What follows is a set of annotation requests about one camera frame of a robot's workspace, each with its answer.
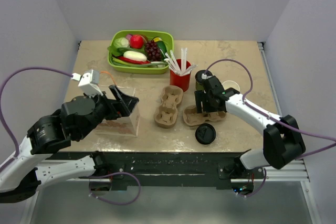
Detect white radish toy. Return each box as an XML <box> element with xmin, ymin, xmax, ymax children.
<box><xmin>123</xmin><ymin>50</ymin><xmax>147</xmax><ymax>62</ymax></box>

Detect green cabbage toy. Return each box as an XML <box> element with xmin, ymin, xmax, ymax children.
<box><xmin>112</xmin><ymin>37</ymin><xmax>130</xmax><ymax>49</ymax></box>

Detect dark grape bunch toy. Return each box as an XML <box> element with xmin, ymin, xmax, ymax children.
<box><xmin>144</xmin><ymin>40</ymin><xmax>162</xmax><ymax>62</ymax></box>

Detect green paper cup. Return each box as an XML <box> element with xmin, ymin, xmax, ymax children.
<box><xmin>195</xmin><ymin>70</ymin><xmax>213</xmax><ymax>91</ymax></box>
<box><xmin>222</xmin><ymin>80</ymin><xmax>240</xmax><ymax>92</ymax></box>

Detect red apple toy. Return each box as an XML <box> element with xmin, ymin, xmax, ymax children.
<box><xmin>130</xmin><ymin>34</ymin><xmax>144</xmax><ymax>49</ymax></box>

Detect red ribbed cup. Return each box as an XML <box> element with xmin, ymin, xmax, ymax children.
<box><xmin>170</xmin><ymin>70</ymin><xmax>191</xmax><ymax>92</ymax></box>

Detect green cucumber toy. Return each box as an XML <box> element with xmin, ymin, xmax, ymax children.
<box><xmin>153</xmin><ymin>37</ymin><xmax>167</xmax><ymax>57</ymax></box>

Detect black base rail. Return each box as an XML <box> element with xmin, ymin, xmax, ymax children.
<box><xmin>62</xmin><ymin>151</ymin><xmax>271</xmax><ymax>190</ymax></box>

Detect black coffee lid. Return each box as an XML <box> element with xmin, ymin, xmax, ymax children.
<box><xmin>195</xmin><ymin>70</ymin><xmax>213</xmax><ymax>84</ymax></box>

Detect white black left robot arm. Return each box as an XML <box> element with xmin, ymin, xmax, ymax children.
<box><xmin>1</xmin><ymin>85</ymin><xmax>139</xmax><ymax>204</ymax></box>

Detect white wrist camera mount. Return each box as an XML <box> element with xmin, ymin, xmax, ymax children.
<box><xmin>201</xmin><ymin>73</ymin><xmax>212</xmax><ymax>80</ymax></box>
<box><xmin>71</xmin><ymin>69</ymin><xmax>103</xmax><ymax>98</ymax></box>

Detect red chili toy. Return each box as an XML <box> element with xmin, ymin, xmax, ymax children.
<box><xmin>117</xmin><ymin>56</ymin><xmax>150</xmax><ymax>65</ymax></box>

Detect green plastic bin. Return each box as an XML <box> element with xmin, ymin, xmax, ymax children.
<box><xmin>108</xmin><ymin>30</ymin><xmax>174</xmax><ymax>74</ymax></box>

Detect paper bag orange handles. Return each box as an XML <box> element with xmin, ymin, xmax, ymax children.
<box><xmin>94</xmin><ymin>71</ymin><xmax>140</xmax><ymax>137</ymax></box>

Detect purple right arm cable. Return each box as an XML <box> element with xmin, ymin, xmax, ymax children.
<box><xmin>203</xmin><ymin>59</ymin><xmax>336</xmax><ymax>161</ymax></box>

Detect aluminium frame rail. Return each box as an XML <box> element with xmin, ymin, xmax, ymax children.
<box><xmin>230</xmin><ymin>160</ymin><xmax>310</xmax><ymax>183</ymax></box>

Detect single cardboard cup carrier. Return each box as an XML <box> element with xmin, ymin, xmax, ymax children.
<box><xmin>182</xmin><ymin>105</ymin><xmax>226</xmax><ymax>126</ymax></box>

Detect black lid stack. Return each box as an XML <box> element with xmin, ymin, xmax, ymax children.
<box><xmin>195</xmin><ymin>123</ymin><xmax>216</xmax><ymax>145</ymax></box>

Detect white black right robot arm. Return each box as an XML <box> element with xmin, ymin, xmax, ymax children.
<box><xmin>195</xmin><ymin>76</ymin><xmax>306</xmax><ymax>178</ymax></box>

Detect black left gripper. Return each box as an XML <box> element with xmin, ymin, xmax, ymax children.
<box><xmin>78</xmin><ymin>83</ymin><xmax>140</xmax><ymax>139</ymax></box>

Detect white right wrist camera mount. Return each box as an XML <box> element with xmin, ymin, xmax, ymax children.
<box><xmin>201</xmin><ymin>73</ymin><xmax>212</xmax><ymax>80</ymax></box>

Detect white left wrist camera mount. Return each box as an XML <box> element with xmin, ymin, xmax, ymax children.
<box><xmin>71</xmin><ymin>69</ymin><xmax>103</xmax><ymax>98</ymax></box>

